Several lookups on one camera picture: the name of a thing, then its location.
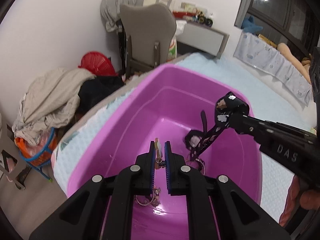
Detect blue orange laundry basket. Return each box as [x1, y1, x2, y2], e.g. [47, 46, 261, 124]
[15, 128, 57, 181]

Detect large silver bangle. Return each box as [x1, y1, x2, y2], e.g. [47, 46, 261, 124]
[192, 158, 206, 175]

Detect blue cloud pattern blanket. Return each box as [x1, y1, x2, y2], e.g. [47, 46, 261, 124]
[234, 32, 312, 106]

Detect right hand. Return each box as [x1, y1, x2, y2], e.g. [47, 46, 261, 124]
[279, 175, 319, 227]

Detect teal plush toy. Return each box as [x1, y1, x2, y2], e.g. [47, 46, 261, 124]
[241, 15, 263, 34]

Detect grey chair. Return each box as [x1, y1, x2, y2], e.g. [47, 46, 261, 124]
[120, 3, 176, 80]

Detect grey white floating desk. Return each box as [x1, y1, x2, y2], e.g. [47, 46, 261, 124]
[176, 22, 229, 59]

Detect black floral strap keychain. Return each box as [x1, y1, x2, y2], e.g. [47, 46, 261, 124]
[189, 92, 249, 161]

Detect purple plastic tub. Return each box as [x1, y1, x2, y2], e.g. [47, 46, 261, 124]
[67, 64, 262, 239]

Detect yellow flower earrings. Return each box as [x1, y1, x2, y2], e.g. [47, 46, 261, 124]
[155, 138, 165, 170]

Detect small silver twisted bangle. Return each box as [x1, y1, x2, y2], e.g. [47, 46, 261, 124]
[135, 194, 154, 206]

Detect tan teddy bear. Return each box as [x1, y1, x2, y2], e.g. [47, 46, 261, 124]
[277, 43, 311, 84]

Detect red plastic basket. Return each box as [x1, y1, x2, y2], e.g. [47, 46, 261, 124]
[78, 51, 118, 76]

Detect pile of grey clothes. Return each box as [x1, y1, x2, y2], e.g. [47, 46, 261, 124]
[12, 68, 95, 146]

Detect white plastic bag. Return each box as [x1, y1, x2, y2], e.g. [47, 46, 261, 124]
[167, 20, 187, 62]

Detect toy car on desk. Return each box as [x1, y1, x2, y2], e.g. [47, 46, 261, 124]
[193, 14, 213, 28]

